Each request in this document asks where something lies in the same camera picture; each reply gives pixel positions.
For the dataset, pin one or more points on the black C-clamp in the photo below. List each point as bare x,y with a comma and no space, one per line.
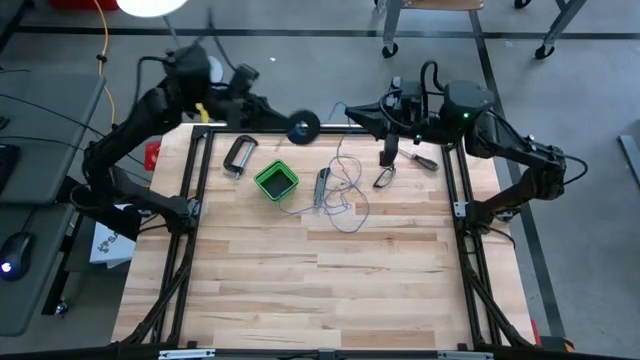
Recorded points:
229,155

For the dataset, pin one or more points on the green square container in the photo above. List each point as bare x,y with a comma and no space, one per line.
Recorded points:
276,182

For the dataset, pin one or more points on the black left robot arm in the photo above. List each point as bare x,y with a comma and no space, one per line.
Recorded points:
145,115

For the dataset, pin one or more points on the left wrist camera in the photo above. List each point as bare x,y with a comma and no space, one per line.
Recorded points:
245,77

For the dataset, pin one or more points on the grey rolling cart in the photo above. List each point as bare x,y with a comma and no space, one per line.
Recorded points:
562,25

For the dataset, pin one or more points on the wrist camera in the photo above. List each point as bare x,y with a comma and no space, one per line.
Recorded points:
245,77
407,92

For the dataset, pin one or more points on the red floor bin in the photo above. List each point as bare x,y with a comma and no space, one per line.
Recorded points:
75,4

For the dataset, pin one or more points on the white printed bag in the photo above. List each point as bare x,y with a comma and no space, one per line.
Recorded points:
112,247

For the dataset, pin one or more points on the white floor lamp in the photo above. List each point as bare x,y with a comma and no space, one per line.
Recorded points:
150,6

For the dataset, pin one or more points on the black eyeglasses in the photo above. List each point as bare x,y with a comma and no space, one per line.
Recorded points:
384,178

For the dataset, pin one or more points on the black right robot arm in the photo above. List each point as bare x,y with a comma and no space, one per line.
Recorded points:
510,145

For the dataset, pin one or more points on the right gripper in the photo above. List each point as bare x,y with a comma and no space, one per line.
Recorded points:
415,125

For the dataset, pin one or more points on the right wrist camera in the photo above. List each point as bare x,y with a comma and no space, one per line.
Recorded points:
407,92

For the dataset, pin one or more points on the black computer mouse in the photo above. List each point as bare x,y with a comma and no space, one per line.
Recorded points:
17,252

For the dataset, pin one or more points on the grey desk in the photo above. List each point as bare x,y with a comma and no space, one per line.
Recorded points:
45,125

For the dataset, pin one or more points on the black aluminium rig frame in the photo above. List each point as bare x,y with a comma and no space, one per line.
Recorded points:
280,355

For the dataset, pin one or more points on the yellow label tag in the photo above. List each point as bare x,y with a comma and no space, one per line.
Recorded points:
202,112

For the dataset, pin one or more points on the wooden top rolling table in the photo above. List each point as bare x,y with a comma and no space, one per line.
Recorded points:
391,25

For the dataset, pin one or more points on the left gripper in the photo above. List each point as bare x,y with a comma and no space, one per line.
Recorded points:
240,109

